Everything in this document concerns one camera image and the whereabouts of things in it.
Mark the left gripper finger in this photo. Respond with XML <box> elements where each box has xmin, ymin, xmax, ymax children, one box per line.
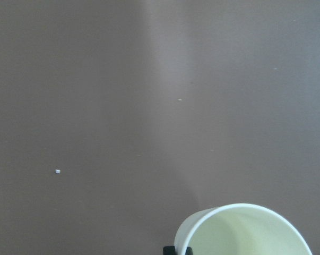
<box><xmin>162</xmin><ymin>245</ymin><xmax>193</xmax><ymax>255</ymax></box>

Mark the cream white cup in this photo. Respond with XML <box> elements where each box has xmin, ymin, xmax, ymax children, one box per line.
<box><xmin>172</xmin><ymin>203</ymin><xmax>311</xmax><ymax>254</ymax></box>

